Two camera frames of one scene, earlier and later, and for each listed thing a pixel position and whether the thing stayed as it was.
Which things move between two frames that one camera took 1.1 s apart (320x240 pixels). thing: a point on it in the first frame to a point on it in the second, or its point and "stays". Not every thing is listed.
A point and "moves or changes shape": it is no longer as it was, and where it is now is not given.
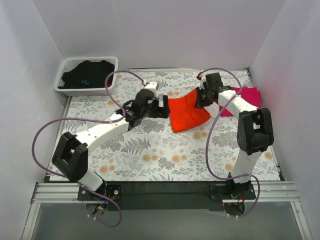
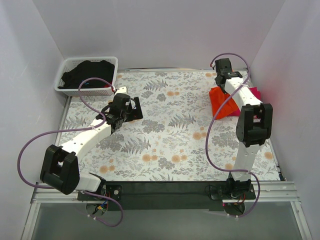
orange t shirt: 184,115 moves or changes shape
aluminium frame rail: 267,192 stays
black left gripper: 163,106 to 135,110
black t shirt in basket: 87,74 stays
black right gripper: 200,98 to 230,74
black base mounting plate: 180,196 stays
